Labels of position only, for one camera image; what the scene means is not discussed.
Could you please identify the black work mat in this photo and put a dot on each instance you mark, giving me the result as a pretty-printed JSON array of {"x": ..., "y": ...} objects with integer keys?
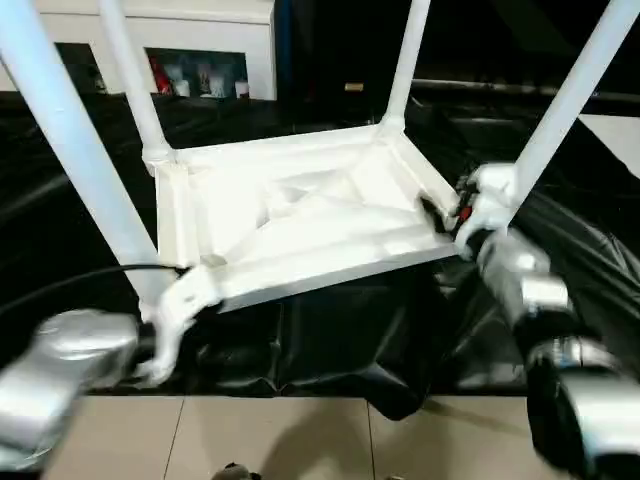
[{"x": 350, "y": 350}]

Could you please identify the dark metal rail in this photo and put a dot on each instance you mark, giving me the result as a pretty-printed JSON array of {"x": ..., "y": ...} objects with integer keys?
[{"x": 500, "y": 87}]

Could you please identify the white flat board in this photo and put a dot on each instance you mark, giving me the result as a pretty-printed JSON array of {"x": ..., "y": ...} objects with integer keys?
[{"x": 617, "y": 140}]

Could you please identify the white glass-door cabinet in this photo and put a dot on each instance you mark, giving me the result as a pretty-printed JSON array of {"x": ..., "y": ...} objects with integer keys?
[{"x": 200, "y": 30}]

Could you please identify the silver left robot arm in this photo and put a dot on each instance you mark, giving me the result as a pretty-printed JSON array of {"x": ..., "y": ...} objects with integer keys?
[{"x": 75, "y": 340}]

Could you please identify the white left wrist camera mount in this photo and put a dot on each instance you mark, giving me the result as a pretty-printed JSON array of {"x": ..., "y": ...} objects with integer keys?
[{"x": 185, "y": 295}]

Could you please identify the white bottle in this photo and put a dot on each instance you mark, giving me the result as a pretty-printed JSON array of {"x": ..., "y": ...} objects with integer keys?
[{"x": 182, "y": 88}]

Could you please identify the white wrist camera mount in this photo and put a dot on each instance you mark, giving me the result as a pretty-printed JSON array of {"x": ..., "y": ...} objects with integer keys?
[
  {"x": 185, "y": 295},
  {"x": 492, "y": 200}
]

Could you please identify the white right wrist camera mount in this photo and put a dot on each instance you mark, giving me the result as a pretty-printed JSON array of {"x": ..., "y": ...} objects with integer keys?
[{"x": 492, "y": 200}]

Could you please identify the red package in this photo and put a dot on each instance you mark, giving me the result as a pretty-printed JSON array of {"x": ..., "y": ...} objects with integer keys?
[{"x": 160, "y": 77}]

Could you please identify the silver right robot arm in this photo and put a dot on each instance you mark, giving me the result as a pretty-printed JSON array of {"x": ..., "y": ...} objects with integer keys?
[{"x": 520, "y": 270}]

